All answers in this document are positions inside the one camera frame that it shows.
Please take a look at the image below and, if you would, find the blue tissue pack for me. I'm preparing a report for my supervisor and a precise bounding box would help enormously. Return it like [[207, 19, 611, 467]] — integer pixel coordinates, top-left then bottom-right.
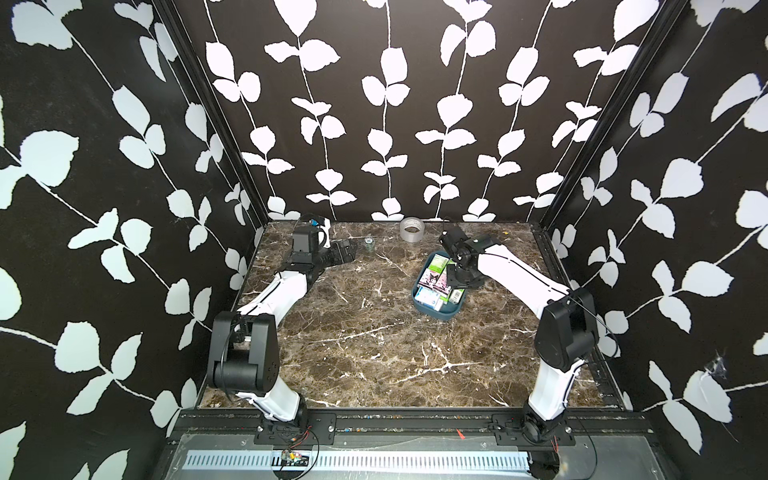
[[414, 286, 445, 311]]

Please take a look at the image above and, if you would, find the black front rail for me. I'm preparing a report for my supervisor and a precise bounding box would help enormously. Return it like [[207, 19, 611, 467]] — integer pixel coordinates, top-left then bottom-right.
[[169, 408, 654, 450]]

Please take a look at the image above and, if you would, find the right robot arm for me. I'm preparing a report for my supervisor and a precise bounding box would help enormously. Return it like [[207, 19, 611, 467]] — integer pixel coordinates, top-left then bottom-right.
[[440, 227, 598, 443]]

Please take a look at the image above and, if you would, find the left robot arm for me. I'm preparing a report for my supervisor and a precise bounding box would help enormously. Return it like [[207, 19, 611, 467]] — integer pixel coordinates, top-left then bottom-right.
[[207, 239, 357, 425]]

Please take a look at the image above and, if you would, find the pink kuromi tissue pack top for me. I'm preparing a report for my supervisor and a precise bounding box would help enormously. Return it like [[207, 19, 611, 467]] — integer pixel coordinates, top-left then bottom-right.
[[419, 268, 447, 290]]

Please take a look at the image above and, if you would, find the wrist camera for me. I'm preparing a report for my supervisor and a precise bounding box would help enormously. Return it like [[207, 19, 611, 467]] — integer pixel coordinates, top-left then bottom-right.
[[439, 225, 469, 257], [290, 214, 331, 264]]

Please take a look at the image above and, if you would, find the small circuit board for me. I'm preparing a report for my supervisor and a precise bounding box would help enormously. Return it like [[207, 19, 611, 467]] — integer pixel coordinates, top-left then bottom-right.
[[275, 451, 311, 470]]

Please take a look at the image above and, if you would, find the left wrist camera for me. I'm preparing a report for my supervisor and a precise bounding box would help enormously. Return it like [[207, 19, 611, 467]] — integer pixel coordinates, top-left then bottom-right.
[[290, 214, 331, 264]]

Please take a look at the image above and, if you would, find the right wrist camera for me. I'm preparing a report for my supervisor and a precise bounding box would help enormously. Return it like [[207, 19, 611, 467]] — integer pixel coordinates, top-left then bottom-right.
[[439, 225, 469, 257]]

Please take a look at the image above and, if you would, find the clear tape roll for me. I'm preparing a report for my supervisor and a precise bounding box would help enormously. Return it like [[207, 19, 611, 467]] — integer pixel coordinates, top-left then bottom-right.
[[399, 217, 426, 243]]

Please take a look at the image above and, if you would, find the white perforated strip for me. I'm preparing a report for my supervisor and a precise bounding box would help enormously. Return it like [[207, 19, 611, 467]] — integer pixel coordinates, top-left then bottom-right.
[[182, 450, 531, 475]]

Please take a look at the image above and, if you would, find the green tissue pack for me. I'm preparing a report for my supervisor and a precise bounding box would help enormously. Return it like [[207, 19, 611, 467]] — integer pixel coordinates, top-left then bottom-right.
[[449, 288, 465, 304], [428, 253, 450, 274]]

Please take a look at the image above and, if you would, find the teal storage box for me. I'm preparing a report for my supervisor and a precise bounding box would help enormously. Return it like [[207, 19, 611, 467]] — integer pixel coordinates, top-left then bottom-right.
[[411, 251, 466, 321]]

